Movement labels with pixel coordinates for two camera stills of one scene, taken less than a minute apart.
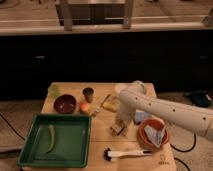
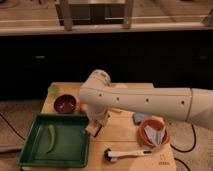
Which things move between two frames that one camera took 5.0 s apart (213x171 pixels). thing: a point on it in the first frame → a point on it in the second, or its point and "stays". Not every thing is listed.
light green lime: (54, 91) stays
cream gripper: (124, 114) → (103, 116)
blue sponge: (140, 116) stays
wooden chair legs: (128, 11) stays
